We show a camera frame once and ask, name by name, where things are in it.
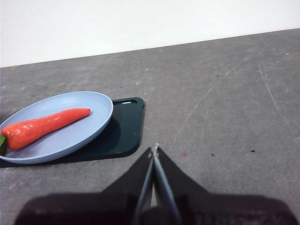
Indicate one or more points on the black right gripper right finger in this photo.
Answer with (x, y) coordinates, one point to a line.
(211, 211)

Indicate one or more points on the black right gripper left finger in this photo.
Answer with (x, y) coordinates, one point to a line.
(105, 208)

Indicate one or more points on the blue round plate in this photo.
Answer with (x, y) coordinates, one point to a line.
(70, 140)

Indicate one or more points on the orange carrot with green leaves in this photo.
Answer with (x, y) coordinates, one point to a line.
(42, 127)

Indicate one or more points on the black cutting board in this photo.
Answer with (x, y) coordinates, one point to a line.
(126, 131)

